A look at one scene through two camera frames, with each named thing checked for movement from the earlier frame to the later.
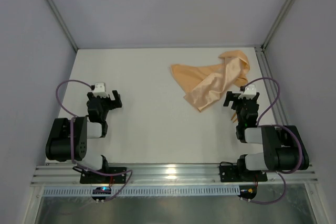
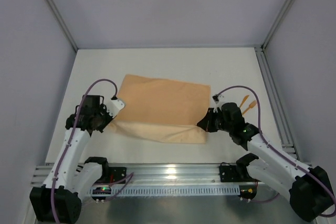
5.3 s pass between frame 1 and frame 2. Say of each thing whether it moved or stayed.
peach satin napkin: moved
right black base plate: stayed
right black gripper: moved
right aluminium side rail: stayed
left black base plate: stayed
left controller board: stayed
